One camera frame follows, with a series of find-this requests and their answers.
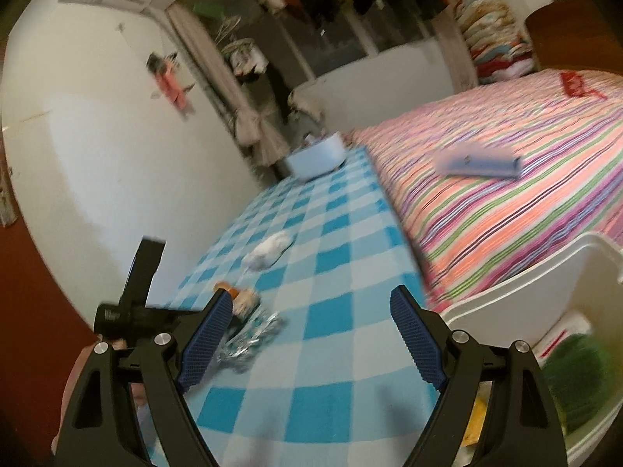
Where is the white plastic bin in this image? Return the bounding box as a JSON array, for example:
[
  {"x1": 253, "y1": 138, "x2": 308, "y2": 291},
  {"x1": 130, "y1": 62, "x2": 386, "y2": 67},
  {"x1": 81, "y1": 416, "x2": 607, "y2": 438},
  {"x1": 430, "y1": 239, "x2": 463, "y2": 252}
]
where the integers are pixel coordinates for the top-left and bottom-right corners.
[{"x1": 445, "y1": 232, "x2": 623, "y2": 467}]

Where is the dark hanging garment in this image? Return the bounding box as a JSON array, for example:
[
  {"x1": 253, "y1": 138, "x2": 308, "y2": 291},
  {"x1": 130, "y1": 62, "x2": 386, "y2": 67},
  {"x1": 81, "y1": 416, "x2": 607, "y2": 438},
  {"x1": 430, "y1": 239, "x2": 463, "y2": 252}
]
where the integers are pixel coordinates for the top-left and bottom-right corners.
[{"x1": 263, "y1": 56, "x2": 295, "y2": 122}]

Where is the crumpled white tissue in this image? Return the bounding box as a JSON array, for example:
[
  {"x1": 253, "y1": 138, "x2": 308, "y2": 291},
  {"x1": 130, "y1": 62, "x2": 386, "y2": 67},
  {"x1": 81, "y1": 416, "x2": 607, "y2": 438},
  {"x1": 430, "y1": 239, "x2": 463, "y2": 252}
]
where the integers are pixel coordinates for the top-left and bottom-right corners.
[{"x1": 242, "y1": 232, "x2": 296, "y2": 269}]

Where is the white pink medicine box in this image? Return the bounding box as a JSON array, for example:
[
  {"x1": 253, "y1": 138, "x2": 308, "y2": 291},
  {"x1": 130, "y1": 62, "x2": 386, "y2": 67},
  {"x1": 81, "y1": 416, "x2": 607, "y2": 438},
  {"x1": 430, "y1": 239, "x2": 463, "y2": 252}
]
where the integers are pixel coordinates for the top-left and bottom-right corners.
[{"x1": 533, "y1": 314, "x2": 595, "y2": 358}]

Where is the blue checkered tablecloth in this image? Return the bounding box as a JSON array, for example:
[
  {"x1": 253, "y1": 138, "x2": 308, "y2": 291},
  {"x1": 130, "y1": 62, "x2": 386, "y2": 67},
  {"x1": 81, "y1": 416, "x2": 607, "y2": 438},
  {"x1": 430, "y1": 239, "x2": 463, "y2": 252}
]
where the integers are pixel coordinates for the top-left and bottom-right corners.
[{"x1": 131, "y1": 146, "x2": 449, "y2": 467}]

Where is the red cloth item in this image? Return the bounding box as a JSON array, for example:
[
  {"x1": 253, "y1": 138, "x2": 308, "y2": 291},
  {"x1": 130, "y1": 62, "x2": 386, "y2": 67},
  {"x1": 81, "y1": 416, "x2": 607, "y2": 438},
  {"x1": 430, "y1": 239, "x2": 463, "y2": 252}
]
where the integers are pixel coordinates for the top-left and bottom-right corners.
[{"x1": 559, "y1": 70, "x2": 607, "y2": 100}]

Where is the pale straight curtain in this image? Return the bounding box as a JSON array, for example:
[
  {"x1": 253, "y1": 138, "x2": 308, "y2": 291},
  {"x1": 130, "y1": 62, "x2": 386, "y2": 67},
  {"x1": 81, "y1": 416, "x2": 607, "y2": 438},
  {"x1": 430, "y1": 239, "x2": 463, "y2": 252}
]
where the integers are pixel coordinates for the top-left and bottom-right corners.
[{"x1": 433, "y1": 5, "x2": 480, "y2": 93}]

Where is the silver blister pack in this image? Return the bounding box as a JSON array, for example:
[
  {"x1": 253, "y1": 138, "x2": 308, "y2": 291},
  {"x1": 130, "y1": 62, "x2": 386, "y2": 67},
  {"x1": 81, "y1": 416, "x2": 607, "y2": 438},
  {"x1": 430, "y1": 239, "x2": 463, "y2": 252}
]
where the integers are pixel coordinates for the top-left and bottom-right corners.
[{"x1": 216, "y1": 311, "x2": 285, "y2": 373}]

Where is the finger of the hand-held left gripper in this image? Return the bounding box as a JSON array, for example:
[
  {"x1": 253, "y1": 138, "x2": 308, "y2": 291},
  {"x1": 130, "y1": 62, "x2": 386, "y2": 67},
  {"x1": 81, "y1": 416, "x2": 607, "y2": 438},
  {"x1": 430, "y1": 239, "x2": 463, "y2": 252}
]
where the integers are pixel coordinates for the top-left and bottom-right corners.
[{"x1": 121, "y1": 237, "x2": 166, "y2": 306}]

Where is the red wall decoration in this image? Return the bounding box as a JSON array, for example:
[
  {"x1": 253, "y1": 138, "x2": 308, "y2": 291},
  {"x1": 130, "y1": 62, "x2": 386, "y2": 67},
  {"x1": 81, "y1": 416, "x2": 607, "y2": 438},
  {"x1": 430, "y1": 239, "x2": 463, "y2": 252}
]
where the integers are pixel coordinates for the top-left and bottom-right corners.
[{"x1": 146, "y1": 51, "x2": 195, "y2": 112}]

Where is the person's left hand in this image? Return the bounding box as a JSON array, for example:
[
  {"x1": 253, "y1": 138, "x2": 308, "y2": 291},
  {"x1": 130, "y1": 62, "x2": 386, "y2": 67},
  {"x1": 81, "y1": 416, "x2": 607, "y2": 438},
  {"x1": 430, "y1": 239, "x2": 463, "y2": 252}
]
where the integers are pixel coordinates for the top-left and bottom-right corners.
[{"x1": 51, "y1": 337, "x2": 99, "y2": 449}]

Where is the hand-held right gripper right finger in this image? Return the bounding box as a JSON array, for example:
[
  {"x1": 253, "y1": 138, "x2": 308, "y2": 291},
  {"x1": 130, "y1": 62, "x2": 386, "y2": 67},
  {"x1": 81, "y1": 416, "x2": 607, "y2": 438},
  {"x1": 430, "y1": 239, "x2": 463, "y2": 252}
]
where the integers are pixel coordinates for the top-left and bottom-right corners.
[{"x1": 389, "y1": 284, "x2": 570, "y2": 467}]

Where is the yellow packet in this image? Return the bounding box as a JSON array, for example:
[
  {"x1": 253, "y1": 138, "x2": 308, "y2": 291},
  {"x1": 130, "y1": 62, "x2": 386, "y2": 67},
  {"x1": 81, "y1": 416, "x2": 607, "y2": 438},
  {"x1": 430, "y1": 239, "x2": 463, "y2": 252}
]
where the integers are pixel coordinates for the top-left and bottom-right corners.
[{"x1": 460, "y1": 394, "x2": 490, "y2": 448}]

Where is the bed with striped sheet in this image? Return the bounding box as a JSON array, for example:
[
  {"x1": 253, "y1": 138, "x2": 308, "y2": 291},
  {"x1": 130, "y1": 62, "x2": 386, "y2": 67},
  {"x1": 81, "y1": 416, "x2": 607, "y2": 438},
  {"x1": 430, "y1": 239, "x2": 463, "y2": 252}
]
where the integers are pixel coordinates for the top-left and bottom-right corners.
[{"x1": 343, "y1": 68, "x2": 623, "y2": 312}]

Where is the white storage box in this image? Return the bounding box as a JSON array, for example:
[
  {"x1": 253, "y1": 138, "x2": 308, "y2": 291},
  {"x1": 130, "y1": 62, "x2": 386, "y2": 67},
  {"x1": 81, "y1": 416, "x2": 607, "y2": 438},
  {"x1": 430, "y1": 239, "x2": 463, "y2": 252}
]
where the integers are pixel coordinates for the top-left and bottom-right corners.
[{"x1": 286, "y1": 131, "x2": 347, "y2": 178}]

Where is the small orange beige object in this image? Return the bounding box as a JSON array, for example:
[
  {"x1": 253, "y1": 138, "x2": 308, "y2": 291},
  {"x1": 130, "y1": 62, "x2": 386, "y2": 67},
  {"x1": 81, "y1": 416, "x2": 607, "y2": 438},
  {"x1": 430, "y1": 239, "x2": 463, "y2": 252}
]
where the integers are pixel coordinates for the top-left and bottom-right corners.
[{"x1": 214, "y1": 281, "x2": 261, "y2": 319}]

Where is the beige tied curtain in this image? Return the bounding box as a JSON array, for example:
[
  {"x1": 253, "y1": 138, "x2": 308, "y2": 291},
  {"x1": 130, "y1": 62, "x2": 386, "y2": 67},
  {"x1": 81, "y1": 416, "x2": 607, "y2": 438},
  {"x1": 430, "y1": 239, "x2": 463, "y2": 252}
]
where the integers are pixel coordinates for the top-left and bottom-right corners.
[{"x1": 168, "y1": 5, "x2": 290, "y2": 169}]

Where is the pale lavender case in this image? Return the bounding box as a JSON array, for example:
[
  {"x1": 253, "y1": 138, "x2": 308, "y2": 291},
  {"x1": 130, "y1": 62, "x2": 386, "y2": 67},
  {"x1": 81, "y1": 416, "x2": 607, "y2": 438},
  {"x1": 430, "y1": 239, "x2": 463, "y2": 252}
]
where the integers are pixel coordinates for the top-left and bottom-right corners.
[{"x1": 435, "y1": 148, "x2": 523, "y2": 179}]

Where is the wooden headboard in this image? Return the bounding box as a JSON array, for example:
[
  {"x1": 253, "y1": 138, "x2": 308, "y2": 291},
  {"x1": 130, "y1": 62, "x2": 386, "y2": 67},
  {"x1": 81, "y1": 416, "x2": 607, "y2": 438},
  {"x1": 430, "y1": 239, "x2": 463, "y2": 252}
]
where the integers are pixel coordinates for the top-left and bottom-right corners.
[{"x1": 524, "y1": 0, "x2": 623, "y2": 75}]

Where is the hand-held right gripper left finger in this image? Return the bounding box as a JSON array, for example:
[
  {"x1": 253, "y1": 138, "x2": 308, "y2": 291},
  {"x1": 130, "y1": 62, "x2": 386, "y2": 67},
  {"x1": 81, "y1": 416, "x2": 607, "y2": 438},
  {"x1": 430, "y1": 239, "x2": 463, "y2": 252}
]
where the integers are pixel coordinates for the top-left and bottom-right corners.
[{"x1": 53, "y1": 288, "x2": 234, "y2": 467}]

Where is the green plush toy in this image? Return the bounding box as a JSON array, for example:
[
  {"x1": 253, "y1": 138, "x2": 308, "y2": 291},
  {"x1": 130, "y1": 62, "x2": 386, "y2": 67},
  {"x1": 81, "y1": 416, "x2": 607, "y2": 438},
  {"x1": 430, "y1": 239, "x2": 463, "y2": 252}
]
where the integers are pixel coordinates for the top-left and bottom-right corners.
[{"x1": 540, "y1": 333, "x2": 616, "y2": 434}]

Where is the stack of folded quilts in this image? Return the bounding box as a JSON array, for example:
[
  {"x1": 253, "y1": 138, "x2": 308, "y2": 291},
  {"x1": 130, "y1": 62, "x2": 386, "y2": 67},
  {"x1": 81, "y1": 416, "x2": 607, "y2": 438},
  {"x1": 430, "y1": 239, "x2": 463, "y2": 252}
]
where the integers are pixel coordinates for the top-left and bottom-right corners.
[{"x1": 455, "y1": 0, "x2": 536, "y2": 83}]

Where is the white hanging garment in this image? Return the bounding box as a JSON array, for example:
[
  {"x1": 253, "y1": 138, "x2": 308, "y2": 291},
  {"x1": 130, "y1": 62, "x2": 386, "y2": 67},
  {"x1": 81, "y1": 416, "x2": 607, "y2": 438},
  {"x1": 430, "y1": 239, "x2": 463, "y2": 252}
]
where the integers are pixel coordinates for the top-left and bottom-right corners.
[{"x1": 221, "y1": 39, "x2": 269, "y2": 77}]

